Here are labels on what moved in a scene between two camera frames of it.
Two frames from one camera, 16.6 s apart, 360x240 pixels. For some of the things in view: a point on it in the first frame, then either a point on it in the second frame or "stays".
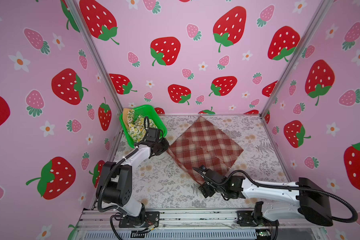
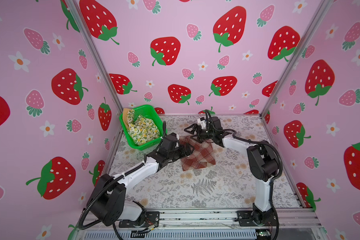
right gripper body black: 221,190 → 207,134
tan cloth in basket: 125,111 stays
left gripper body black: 161,146 → 177,153
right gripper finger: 205,173 → 193,126
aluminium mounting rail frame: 103,224 stays
